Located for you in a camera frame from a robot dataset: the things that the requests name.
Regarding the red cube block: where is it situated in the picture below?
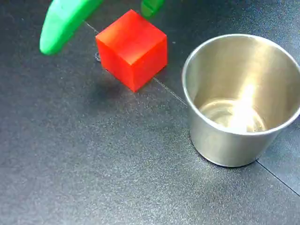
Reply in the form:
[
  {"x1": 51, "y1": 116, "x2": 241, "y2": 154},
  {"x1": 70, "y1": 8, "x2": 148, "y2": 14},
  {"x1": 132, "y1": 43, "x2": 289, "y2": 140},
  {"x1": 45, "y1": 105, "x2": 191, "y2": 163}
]
[{"x1": 95, "y1": 9, "x2": 168, "y2": 93}]

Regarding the black table cover sheet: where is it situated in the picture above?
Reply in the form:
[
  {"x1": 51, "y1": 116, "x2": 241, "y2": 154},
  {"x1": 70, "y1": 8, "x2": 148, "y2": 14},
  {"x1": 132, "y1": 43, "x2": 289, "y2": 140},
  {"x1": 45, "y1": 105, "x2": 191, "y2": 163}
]
[{"x1": 0, "y1": 0, "x2": 300, "y2": 225}]

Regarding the stainless steel cup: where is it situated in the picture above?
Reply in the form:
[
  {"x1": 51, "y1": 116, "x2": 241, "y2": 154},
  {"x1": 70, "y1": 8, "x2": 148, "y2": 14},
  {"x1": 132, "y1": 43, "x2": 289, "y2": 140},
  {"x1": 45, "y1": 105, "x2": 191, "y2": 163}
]
[{"x1": 182, "y1": 34, "x2": 300, "y2": 167}]

